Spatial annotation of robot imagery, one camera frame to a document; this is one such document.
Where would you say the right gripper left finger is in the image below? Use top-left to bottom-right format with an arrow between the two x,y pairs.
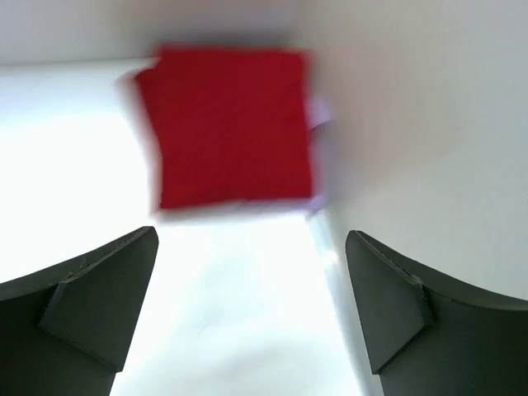
1,226 -> 158,396

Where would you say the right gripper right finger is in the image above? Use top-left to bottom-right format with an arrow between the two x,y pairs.
346,231 -> 527,396

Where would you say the red t shirt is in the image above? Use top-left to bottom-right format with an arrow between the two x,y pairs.
131,46 -> 314,210

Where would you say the folded lavender t shirt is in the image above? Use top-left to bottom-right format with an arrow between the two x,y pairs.
306,95 -> 332,215

